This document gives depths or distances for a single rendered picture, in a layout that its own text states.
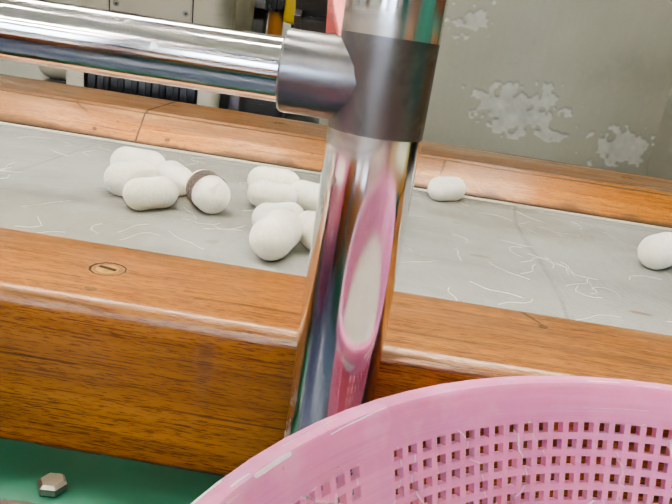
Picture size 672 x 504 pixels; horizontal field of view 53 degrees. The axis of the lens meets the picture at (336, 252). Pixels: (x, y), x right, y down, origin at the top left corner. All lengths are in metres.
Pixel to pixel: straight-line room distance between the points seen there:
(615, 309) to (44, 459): 0.27
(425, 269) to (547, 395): 0.17
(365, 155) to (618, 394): 0.10
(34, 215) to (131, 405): 0.17
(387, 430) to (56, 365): 0.11
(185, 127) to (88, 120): 0.08
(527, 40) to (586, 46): 0.21
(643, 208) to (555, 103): 2.02
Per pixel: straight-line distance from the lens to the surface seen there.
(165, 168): 0.43
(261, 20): 1.56
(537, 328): 0.24
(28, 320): 0.22
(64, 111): 0.61
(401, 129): 0.16
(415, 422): 0.17
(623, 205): 0.59
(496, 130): 2.56
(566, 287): 0.38
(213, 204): 0.39
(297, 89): 0.16
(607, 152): 2.70
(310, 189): 0.42
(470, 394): 0.18
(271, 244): 0.32
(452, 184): 0.52
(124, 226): 0.36
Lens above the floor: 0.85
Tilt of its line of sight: 18 degrees down
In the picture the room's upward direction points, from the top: 9 degrees clockwise
